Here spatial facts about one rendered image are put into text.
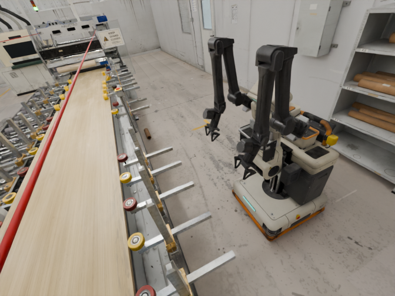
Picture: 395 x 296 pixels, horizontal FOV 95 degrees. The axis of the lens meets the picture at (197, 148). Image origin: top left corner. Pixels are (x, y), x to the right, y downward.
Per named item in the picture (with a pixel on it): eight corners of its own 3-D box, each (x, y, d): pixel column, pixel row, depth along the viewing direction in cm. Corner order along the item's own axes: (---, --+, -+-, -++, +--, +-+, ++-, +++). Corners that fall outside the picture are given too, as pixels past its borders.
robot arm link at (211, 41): (236, 30, 97) (226, 30, 104) (213, 41, 95) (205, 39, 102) (245, 103, 126) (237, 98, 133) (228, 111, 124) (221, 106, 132)
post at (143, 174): (165, 213, 126) (143, 164, 96) (166, 217, 123) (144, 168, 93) (160, 215, 125) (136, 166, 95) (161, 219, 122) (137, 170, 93)
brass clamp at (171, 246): (171, 227, 107) (169, 222, 103) (178, 249, 97) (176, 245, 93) (161, 232, 105) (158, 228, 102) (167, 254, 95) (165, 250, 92)
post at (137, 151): (158, 191, 147) (138, 145, 117) (158, 195, 144) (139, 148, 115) (154, 193, 146) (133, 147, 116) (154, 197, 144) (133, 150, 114)
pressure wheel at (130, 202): (133, 221, 112) (126, 210, 105) (127, 213, 117) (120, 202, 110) (144, 211, 116) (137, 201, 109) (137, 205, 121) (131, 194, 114)
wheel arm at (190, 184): (193, 184, 127) (191, 180, 124) (194, 187, 125) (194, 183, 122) (131, 211, 117) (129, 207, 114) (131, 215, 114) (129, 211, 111)
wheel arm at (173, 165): (181, 162, 146) (180, 159, 143) (182, 165, 143) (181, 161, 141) (127, 184, 135) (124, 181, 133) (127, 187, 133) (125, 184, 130)
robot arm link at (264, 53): (304, 36, 64) (283, 34, 72) (272, 51, 63) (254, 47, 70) (294, 131, 94) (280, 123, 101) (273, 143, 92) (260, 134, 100)
